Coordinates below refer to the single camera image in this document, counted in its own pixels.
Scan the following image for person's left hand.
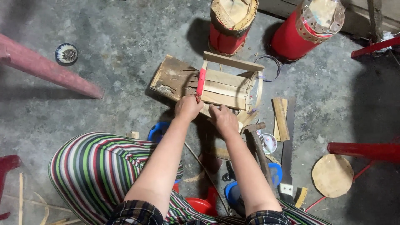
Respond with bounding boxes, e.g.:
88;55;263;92
174;95;204;123

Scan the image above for dark red plastic stool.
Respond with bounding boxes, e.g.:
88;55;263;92
0;154;23;221

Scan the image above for thin bamboo stick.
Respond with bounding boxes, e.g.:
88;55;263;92
184;142;231;217

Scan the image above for small white cup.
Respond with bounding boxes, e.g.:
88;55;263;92
258;133;278;154

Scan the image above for striped trousers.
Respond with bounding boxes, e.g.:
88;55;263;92
48;131;333;225

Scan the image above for small bowl of nails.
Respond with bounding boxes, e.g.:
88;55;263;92
55;43;79;66

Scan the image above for bamboo strips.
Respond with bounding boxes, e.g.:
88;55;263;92
3;172;82;225

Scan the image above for red drum with hide top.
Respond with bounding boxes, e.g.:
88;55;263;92
208;0;259;58

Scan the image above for short wooden slats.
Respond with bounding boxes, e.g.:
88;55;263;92
271;97;291;142

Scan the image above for red plastic scoop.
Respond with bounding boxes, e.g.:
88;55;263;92
173;184;219;217

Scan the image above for red bar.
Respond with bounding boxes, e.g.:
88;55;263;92
350;36;400;59

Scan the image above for plaid shirt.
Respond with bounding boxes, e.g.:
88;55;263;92
106;199;293;225

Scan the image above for worn wooden board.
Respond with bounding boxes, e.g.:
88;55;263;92
150;54;213;119

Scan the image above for wooden slat frame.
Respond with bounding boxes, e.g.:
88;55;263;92
199;51;265;117

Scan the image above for red stool leg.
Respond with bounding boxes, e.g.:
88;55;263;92
327;141;400;164

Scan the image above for person's right hand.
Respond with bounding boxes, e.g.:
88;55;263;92
208;104;239;138

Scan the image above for wooden-handled hammer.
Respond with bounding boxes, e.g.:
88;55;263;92
242;122;276;192

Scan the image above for hand saw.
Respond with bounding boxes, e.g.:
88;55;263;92
278;96;297;204

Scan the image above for wire loop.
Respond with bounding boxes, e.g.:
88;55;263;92
253;55;282;83

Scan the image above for red drum with torn hide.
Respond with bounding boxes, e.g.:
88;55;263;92
270;0;346;62

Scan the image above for blue slipper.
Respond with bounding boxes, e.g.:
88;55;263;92
147;121;171;143
224;162;284;217

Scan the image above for round hide disc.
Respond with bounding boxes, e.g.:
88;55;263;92
311;153;354;198

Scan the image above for pink furniture leg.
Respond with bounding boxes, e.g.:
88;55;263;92
0;33;104;100

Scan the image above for curved bamboo piece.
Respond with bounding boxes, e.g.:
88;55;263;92
294;186;309;209

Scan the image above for red-handled knife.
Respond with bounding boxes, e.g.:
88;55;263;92
195;60;209;103

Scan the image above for bamboo hoop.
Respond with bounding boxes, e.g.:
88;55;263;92
245;71;264;114

